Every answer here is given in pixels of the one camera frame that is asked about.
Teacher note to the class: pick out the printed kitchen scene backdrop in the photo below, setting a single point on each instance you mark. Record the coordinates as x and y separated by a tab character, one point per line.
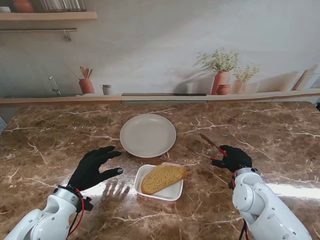
150	50

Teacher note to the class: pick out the toasted bread slice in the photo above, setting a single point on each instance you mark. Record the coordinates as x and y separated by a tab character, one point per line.
162	177

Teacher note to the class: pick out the white paper bento box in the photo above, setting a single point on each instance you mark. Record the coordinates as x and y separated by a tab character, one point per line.
172	192

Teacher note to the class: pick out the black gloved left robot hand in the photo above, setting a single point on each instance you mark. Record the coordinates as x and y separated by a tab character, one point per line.
87	172

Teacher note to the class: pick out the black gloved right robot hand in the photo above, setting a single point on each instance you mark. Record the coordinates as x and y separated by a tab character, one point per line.
235	158

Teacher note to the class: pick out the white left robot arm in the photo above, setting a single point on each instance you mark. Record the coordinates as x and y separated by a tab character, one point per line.
45	220

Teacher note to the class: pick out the round white plate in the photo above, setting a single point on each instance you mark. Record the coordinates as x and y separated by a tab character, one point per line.
147	135

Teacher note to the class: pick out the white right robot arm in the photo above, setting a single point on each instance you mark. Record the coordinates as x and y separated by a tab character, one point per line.
265	207

